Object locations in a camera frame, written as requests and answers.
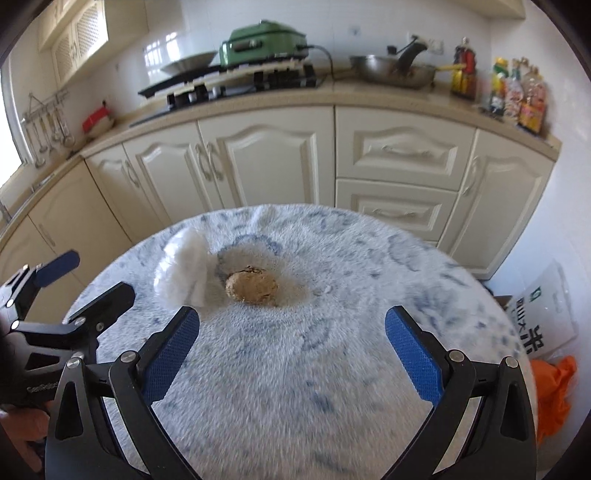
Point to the amber oil bottle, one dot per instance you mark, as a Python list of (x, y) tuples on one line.
[(533, 104)]

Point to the dark soy sauce bottle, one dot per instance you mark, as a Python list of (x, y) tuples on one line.
[(464, 69)]

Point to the cream base cabinets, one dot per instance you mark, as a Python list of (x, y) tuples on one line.
[(277, 157)]

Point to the clear bottle red label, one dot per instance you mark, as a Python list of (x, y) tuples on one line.
[(514, 92)]

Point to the metal utensil rail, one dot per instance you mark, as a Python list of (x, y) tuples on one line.
[(44, 104)]

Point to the green electric cooker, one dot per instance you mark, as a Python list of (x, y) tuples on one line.
[(258, 44)]

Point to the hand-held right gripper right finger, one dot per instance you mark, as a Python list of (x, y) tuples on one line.
[(411, 355)]

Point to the orange plastic bag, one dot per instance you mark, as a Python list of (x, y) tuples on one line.
[(551, 397)]

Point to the person's left hand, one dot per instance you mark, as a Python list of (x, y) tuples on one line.
[(23, 427)]

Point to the red plastic container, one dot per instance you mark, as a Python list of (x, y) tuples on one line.
[(94, 117)]

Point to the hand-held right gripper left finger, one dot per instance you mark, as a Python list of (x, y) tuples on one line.
[(171, 350)]

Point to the white printed rice sack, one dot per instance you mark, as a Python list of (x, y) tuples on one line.
[(547, 314)]

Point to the hanging metal ladle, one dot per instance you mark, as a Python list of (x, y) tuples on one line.
[(39, 159)]

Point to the white double wall socket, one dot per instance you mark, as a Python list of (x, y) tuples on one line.
[(431, 44)]

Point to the grey metal wok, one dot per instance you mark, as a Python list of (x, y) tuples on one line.
[(189, 62)]

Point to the cream lattice door cabinet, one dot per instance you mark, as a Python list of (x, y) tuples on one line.
[(78, 32)]

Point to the yellow cap green bottle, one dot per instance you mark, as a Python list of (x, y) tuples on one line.
[(497, 87)]

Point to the black ladle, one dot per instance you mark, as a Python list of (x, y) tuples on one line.
[(408, 55)]

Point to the hanging metal skimmer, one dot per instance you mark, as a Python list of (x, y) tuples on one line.
[(67, 138)]

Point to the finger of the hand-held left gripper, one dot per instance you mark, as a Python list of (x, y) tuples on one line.
[(57, 267), (106, 302)]

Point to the black glass gas stove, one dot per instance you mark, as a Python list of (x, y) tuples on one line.
[(184, 99)]

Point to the round marble table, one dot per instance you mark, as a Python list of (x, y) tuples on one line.
[(286, 378)]

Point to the window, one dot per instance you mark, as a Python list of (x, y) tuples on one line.
[(9, 124)]

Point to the hanging metal spatula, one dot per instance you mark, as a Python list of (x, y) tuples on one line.
[(51, 138)]

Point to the brown lump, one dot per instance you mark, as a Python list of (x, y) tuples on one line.
[(251, 287)]

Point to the beige kitchen countertop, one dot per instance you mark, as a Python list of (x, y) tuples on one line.
[(392, 95)]

